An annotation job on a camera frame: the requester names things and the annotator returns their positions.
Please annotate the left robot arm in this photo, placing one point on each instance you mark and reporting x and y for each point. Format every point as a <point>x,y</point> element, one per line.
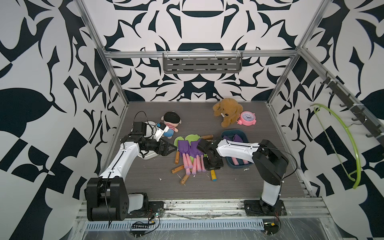
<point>107,197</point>

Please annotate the green shovel yellow handle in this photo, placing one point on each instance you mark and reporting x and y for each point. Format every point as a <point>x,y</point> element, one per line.
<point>213,175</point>

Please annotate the plush doll black hair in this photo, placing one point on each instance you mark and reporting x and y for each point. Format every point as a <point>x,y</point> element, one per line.
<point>171,120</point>

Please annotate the purple shovel pink handle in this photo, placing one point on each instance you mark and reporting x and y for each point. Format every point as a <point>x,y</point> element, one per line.
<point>234,162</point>
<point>198,164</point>
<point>184,149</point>

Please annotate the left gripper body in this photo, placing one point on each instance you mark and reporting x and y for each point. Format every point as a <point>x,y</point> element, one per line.
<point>152,145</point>

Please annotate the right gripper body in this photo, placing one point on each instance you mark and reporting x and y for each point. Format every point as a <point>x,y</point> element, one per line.
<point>211,164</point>

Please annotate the white storage box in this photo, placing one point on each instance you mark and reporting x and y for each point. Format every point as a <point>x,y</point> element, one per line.
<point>147,130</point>

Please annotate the pink alarm clock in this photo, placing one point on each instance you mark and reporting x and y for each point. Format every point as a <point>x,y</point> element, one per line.
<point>247,119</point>

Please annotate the green shovel wooden handle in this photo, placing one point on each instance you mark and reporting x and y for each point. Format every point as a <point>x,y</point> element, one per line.
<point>177,157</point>
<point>193,138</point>

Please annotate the teal storage box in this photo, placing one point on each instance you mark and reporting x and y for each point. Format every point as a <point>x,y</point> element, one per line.
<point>230,134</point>

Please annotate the grey hook rail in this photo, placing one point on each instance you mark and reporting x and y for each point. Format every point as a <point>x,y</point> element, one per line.
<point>363,116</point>

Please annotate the brown plush dog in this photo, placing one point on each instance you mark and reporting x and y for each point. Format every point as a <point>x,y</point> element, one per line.
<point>229,109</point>

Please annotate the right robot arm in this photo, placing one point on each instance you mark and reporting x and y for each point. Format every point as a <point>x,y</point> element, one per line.
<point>270,162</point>

